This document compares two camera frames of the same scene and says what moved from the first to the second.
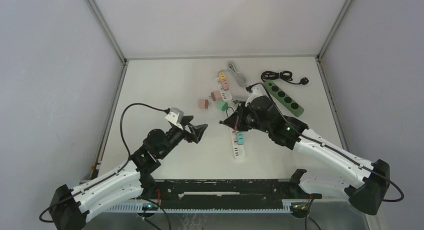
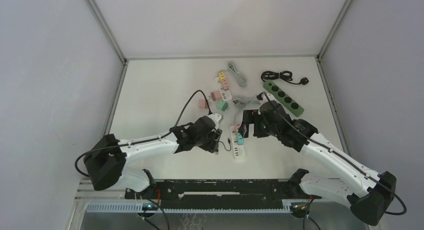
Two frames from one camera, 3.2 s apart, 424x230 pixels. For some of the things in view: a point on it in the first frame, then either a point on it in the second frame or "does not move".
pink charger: (203, 104) does not move
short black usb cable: (220, 121) to (229, 142)
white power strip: (239, 150) does not move
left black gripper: (197, 130) to (213, 144)
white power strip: (225, 94) does not move
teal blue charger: (240, 138) does not move
